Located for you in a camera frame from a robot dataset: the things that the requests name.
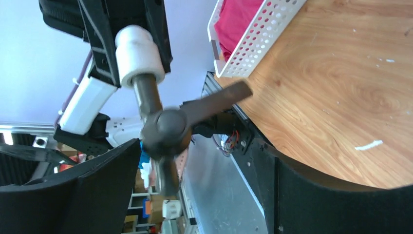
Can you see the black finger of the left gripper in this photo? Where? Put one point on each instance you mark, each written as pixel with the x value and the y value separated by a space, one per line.
pixel 157 25

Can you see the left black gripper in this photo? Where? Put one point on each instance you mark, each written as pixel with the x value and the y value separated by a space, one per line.
pixel 86 19

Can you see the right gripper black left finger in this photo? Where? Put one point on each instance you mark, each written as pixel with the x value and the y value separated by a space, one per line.
pixel 89 198

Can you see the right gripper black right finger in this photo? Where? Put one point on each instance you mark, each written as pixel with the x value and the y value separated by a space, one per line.
pixel 298 199

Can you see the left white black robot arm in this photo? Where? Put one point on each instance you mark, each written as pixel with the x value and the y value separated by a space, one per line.
pixel 80 124

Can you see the magenta cloth in basket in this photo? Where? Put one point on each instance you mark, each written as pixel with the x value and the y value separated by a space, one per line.
pixel 235 17

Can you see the white plastic basket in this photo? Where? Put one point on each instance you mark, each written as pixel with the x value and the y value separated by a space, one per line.
pixel 270 21

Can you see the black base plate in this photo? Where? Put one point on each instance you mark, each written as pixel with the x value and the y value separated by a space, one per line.
pixel 230 181

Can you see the aluminium frame rail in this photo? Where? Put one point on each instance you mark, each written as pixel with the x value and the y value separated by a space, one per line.
pixel 42 129

